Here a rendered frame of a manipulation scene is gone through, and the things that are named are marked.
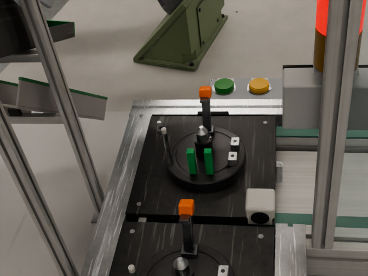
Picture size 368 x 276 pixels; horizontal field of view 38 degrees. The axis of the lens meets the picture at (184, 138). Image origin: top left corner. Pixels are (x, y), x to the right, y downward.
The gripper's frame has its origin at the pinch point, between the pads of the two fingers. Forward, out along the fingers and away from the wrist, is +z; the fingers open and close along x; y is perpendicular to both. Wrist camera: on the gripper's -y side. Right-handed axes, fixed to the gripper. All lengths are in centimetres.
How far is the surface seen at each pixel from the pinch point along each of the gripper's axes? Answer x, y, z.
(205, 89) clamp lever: -28.3, 19.3, 2.0
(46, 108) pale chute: -8.7, 6.2, 14.3
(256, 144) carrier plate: -36.9, 28.4, 7.2
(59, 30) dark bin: -8.9, 2.2, 2.8
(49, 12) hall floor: 145, 190, -119
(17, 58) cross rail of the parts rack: -6.8, -1.8, 10.3
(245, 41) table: -22, 58, -31
